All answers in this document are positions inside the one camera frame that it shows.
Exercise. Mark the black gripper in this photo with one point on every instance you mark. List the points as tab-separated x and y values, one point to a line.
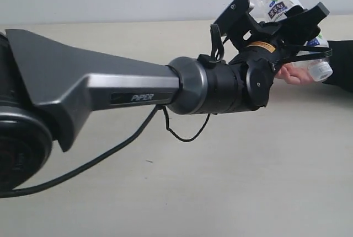
269	45

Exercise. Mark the white blue label bottle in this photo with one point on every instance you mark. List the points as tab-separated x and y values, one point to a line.
275	10

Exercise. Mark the person's open hand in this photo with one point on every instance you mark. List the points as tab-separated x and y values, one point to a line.
294	75

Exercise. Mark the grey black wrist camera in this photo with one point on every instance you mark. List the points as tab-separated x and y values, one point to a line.
232	14

